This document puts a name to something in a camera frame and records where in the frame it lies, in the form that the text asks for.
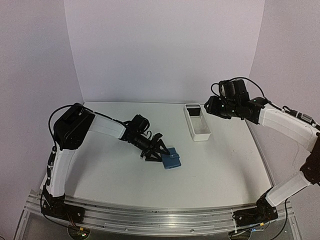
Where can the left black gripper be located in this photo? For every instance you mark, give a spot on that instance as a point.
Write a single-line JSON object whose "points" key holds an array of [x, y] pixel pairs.
{"points": [[147, 156]]}

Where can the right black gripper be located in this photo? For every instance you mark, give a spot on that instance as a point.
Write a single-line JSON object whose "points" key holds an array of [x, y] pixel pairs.
{"points": [[213, 107]]}

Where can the blue card holder wallet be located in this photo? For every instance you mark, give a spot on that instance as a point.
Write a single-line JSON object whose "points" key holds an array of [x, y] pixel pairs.
{"points": [[171, 160]]}

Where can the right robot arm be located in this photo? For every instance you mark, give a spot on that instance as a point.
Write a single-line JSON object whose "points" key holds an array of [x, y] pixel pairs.
{"points": [[293, 125]]}

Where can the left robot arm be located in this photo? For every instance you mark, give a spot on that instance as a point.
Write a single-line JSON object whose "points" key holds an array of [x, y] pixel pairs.
{"points": [[70, 130]]}

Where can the white plastic tray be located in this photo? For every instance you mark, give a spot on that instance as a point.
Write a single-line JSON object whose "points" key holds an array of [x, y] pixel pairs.
{"points": [[197, 125]]}

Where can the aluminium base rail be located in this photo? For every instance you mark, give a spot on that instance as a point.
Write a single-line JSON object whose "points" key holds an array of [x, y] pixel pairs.
{"points": [[104, 220]]}

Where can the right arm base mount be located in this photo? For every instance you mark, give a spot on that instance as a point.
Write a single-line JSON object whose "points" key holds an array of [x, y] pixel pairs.
{"points": [[263, 212]]}

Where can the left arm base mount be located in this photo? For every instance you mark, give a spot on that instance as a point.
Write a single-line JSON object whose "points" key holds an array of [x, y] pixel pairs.
{"points": [[57, 208]]}

